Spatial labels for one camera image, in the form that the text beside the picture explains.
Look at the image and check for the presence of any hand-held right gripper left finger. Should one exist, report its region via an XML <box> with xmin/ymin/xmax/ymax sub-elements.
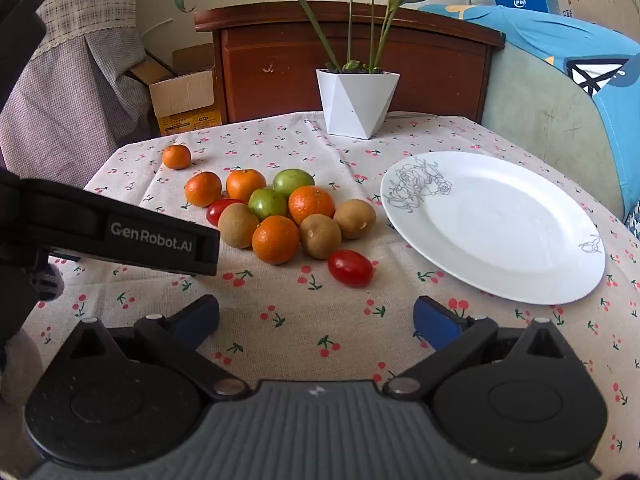
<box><xmin>62</xmin><ymin>294</ymin><xmax>252</xmax><ymax>402</ymax></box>

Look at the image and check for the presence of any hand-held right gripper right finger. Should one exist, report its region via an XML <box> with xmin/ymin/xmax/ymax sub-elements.
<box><xmin>382</xmin><ymin>295</ymin><xmax>574</xmax><ymax>402</ymax></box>

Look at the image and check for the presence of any small orange mandarin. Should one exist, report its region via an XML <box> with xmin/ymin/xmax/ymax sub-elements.
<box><xmin>162</xmin><ymin>144</ymin><xmax>192</xmax><ymax>170</ymax></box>

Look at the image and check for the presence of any red cherry tomato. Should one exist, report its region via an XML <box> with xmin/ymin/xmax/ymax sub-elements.
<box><xmin>206</xmin><ymin>198</ymin><xmax>246</xmax><ymax>227</ymax></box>
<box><xmin>327</xmin><ymin>249</ymin><xmax>375</xmax><ymax>289</ymax></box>

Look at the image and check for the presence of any brown kiwi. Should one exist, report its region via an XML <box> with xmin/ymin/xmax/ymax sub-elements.
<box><xmin>299</xmin><ymin>213</ymin><xmax>342</xmax><ymax>260</ymax></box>
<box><xmin>333</xmin><ymin>199</ymin><xmax>377</xmax><ymax>240</ymax></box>
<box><xmin>218</xmin><ymin>203</ymin><xmax>261</xmax><ymax>250</ymax></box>

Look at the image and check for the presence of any white plate with line drawing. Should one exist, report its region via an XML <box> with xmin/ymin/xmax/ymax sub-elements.
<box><xmin>380</xmin><ymin>151</ymin><xmax>607</xmax><ymax>306</ymax></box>

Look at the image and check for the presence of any green round fruit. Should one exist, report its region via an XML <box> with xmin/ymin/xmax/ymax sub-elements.
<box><xmin>273</xmin><ymin>168</ymin><xmax>316</xmax><ymax>200</ymax></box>
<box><xmin>248</xmin><ymin>187</ymin><xmax>289</xmax><ymax>221</ymax></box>

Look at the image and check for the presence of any person's left hand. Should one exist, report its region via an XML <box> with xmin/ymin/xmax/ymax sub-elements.
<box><xmin>30</xmin><ymin>259</ymin><xmax>67</xmax><ymax>303</ymax></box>

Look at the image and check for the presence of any cherry print tablecloth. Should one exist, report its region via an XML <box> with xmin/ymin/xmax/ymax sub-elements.
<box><xmin>22</xmin><ymin>110</ymin><xmax>640</xmax><ymax>466</ymax></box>

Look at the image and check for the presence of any open cardboard box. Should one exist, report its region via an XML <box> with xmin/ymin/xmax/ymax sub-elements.
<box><xmin>125</xmin><ymin>45</ymin><xmax>223</xmax><ymax>137</ymax></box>

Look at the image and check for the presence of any large orange mandarin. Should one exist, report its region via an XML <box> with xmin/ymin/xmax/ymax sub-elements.
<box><xmin>288</xmin><ymin>185</ymin><xmax>336</xmax><ymax>226</ymax></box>

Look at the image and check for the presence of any checked fabric cover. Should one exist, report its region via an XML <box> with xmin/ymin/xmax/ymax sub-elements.
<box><xmin>0</xmin><ymin>0</ymin><xmax>156</xmax><ymax>188</ymax></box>

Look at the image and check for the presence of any brown wooden cabinet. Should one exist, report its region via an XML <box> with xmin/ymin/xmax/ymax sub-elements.
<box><xmin>194</xmin><ymin>1</ymin><xmax>507</xmax><ymax>126</ymax></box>

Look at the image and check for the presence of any pale green sofa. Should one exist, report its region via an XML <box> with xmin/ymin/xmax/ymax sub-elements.
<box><xmin>480</xmin><ymin>45</ymin><xmax>626</xmax><ymax>221</ymax></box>

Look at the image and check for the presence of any white faceted plant pot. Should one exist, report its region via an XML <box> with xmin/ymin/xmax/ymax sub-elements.
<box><xmin>316</xmin><ymin>68</ymin><xmax>401</xmax><ymax>140</ymax></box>

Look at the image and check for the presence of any blue printed cloth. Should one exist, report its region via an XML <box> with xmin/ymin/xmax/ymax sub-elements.
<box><xmin>417</xmin><ymin>4</ymin><xmax>640</xmax><ymax>221</ymax></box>

